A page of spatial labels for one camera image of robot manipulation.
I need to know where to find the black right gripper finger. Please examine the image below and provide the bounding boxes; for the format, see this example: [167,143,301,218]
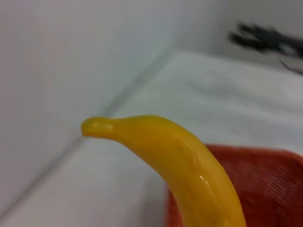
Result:
[228,32,267,51]
[238,22,273,36]

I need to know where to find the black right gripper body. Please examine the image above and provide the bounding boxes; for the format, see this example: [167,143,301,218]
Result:
[265,29,303,58]

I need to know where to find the yellow plastic banana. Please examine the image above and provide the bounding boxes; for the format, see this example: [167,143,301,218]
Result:
[80,114,247,227]

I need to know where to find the orange woven plastic basket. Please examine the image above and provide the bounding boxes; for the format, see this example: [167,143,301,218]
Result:
[164,143,303,227]

